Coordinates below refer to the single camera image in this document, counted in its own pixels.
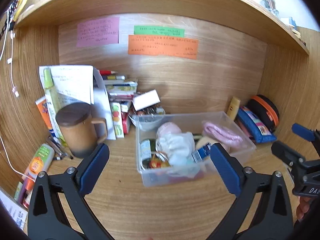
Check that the fruit pattern box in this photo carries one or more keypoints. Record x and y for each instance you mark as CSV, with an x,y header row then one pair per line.
x,y
117,119

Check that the orange sticky note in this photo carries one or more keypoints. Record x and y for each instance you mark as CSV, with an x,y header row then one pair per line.
x,y
158,45

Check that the small white cardboard box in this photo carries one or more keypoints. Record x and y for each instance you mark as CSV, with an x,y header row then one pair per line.
x,y
145,100

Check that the brown ceramic mug with lid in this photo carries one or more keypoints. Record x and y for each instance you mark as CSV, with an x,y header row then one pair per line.
x,y
81,131

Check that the blue Max staples box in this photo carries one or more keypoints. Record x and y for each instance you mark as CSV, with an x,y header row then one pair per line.
x,y
201,154

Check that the black orange zip case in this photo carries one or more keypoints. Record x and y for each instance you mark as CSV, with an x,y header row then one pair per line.
x,y
265,110

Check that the white drawstring cloth pouch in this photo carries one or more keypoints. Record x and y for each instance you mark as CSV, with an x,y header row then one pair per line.
x,y
178,147

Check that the white orange green tube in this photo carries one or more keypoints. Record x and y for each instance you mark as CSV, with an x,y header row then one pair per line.
x,y
41,161

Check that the white file holder with papers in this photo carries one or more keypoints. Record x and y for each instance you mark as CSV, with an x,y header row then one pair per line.
x,y
82,83

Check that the blue patchwork pouch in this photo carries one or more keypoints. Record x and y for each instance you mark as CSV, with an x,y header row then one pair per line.
x,y
255,126

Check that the yellow lotion tube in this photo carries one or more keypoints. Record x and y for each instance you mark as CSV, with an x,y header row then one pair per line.
x,y
233,108

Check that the person's right hand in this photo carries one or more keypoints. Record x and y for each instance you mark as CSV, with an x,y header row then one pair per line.
x,y
303,207

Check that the green glass dropper bottle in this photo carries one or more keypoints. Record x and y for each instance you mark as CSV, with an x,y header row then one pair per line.
x,y
147,149

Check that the green sticky note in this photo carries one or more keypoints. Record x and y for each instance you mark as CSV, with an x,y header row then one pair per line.
x,y
158,30

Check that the red velvet gold pouch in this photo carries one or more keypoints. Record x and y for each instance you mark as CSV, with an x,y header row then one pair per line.
x,y
177,178

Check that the white ceramic bowl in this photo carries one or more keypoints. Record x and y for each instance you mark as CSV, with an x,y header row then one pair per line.
x,y
146,122

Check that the pink round case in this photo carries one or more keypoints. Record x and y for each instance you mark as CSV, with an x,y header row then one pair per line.
x,y
168,128

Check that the yellow cream plastic jar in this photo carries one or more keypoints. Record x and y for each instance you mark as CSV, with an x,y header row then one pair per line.
x,y
205,141

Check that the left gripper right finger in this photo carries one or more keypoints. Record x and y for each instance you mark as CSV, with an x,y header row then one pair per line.
x,y
261,209

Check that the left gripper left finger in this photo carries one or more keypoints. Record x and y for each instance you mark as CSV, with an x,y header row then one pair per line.
x,y
58,209

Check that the pink sticky note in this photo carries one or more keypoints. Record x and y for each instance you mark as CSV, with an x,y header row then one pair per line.
x,y
99,32

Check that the metal nail clippers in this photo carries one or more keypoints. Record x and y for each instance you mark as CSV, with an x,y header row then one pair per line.
x,y
57,148

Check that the clear plastic storage bin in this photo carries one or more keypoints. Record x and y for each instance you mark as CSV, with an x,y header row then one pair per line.
x,y
216,125

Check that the orange sunscreen tube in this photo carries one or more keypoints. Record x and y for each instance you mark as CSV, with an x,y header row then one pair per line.
x,y
43,109

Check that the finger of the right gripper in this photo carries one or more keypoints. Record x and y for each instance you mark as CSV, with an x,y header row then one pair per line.
x,y
293,160
305,133

